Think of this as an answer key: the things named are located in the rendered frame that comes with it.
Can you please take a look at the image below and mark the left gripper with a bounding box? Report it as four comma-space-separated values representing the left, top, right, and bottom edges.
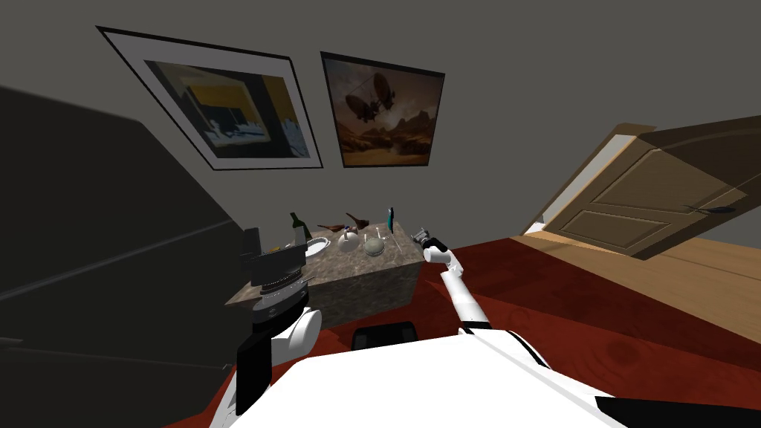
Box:
240, 227, 307, 288

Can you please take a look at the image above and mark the dark green bottle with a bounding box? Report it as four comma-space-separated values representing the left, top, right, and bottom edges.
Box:
290, 212, 314, 247

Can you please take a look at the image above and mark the marble table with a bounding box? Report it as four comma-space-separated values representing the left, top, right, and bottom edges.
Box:
224, 221, 425, 329

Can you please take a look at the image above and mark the brown airship picture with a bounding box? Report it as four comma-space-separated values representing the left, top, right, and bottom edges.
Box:
320, 51, 447, 169

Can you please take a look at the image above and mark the white-framed abstract picture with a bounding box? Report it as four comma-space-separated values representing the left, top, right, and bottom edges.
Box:
95, 25, 325, 172

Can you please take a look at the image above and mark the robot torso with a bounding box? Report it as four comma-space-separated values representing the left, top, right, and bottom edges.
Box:
228, 322, 626, 428

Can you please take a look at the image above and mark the brown panelled door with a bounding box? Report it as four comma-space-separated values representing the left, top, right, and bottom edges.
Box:
520, 114, 761, 261

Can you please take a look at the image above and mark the dark door handle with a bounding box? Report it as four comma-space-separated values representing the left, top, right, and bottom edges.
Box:
681, 204, 738, 216

